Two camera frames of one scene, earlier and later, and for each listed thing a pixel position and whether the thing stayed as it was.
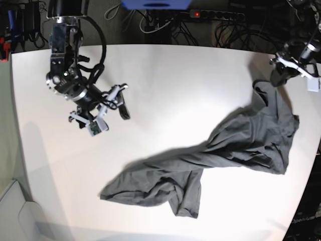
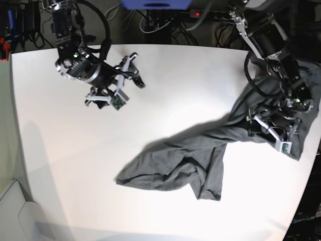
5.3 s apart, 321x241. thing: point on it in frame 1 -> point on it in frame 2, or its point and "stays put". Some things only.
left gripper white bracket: x=99 y=118 -> x=136 y=77
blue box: x=156 y=4 stays put
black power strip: x=216 y=14 stays put
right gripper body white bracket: x=303 y=73 -> x=278 y=141
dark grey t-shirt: x=259 y=136 -> x=282 y=115
